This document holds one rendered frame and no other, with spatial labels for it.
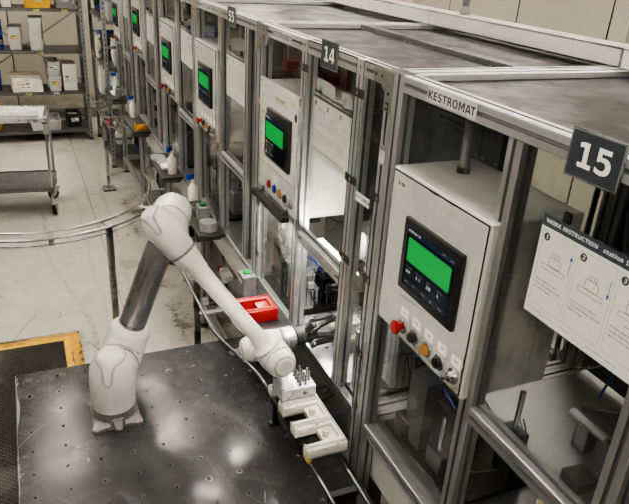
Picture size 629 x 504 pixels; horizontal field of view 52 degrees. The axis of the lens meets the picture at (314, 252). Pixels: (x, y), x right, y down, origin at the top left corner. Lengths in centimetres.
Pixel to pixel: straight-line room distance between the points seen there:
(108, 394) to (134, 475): 30
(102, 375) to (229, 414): 50
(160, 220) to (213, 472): 87
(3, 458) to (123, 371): 127
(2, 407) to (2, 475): 52
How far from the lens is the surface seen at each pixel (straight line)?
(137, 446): 248
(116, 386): 246
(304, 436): 225
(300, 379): 229
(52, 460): 249
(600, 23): 622
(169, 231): 219
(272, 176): 265
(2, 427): 377
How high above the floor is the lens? 231
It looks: 25 degrees down
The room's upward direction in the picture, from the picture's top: 4 degrees clockwise
